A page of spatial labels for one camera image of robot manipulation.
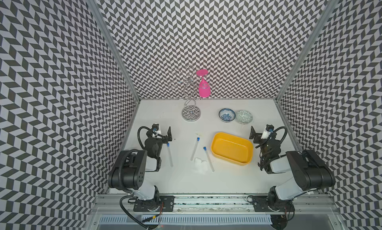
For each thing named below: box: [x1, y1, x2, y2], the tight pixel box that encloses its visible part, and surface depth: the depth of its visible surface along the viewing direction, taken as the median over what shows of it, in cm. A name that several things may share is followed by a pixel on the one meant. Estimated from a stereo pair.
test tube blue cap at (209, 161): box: [202, 146, 215, 173], surface depth 89 cm
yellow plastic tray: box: [210, 131, 254, 166], surface depth 95 cm
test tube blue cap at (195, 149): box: [190, 136, 201, 161], surface depth 93 cm
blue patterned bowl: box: [218, 107, 237, 123], surface depth 107 cm
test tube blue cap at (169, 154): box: [166, 142, 174, 168], surface depth 90 cm
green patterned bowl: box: [235, 110, 254, 125], surface depth 107 cm
